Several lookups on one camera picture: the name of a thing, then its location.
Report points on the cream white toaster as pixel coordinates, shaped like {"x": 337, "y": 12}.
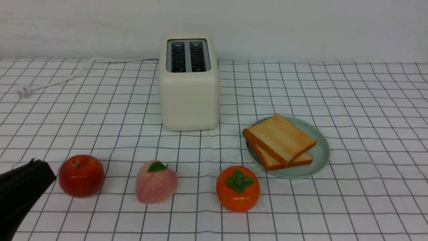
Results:
{"x": 188, "y": 78}

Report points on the white checkered tablecloth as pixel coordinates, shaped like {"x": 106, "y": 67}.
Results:
{"x": 373, "y": 188}

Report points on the red apple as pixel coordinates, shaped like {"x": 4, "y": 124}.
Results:
{"x": 81, "y": 176}

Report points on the pink peach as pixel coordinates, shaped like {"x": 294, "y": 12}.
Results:
{"x": 155, "y": 183}

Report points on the orange persimmon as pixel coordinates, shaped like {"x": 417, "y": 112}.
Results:
{"x": 237, "y": 189}

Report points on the toast slice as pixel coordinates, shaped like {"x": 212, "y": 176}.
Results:
{"x": 269, "y": 163}
{"x": 280, "y": 138}

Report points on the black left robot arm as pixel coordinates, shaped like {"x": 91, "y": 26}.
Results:
{"x": 20, "y": 189}

